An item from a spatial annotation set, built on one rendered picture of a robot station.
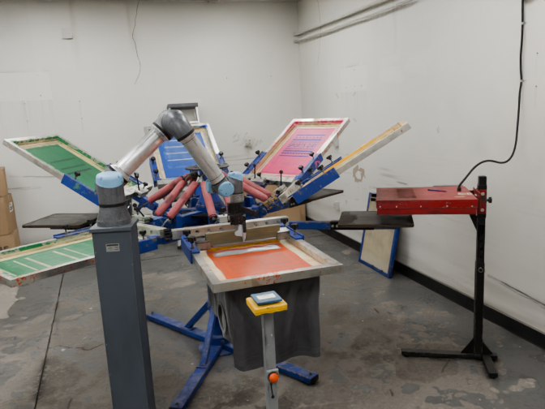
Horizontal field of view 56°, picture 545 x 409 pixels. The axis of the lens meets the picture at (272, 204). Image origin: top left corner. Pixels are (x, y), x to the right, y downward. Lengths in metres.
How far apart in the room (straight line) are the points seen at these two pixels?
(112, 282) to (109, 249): 0.16
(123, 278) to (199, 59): 4.76
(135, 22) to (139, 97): 0.89
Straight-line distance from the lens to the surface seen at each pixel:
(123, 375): 2.63
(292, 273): 2.23
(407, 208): 3.15
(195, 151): 2.45
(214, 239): 2.70
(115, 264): 2.42
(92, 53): 6.75
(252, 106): 6.99
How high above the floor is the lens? 1.70
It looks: 11 degrees down
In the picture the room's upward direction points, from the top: 3 degrees counter-clockwise
